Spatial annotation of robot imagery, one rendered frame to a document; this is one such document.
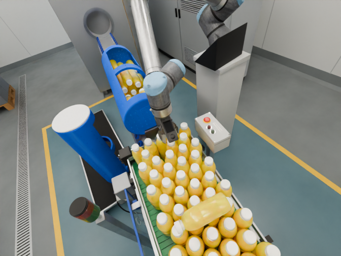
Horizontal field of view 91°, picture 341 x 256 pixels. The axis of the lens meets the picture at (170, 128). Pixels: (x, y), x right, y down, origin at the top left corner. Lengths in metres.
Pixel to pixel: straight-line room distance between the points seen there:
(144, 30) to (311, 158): 2.10
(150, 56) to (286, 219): 1.77
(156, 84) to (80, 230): 1.83
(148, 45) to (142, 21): 0.13
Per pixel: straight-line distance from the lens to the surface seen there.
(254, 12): 2.70
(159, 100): 0.65
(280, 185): 2.11
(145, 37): 0.94
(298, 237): 2.00
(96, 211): 0.74
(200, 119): 0.97
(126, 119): 1.01
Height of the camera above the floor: 1.82
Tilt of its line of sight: 49 degrees down
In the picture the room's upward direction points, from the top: 13 degrees counter-clockwise
